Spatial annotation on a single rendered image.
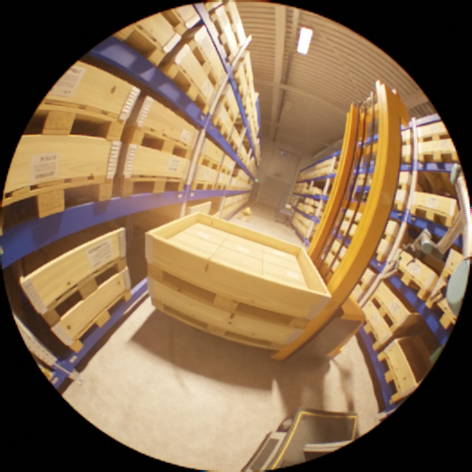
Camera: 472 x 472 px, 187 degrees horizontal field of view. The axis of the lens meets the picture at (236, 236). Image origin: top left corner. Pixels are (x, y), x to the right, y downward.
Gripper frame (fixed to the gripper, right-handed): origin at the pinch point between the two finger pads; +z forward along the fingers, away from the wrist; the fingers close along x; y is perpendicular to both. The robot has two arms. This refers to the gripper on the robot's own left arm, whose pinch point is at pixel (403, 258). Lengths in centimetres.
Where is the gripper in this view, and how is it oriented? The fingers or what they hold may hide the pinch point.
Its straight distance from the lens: 157.2
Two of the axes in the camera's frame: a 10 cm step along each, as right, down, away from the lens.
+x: -4.7, -6.7, 5.7
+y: 8.8, -3.6, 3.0
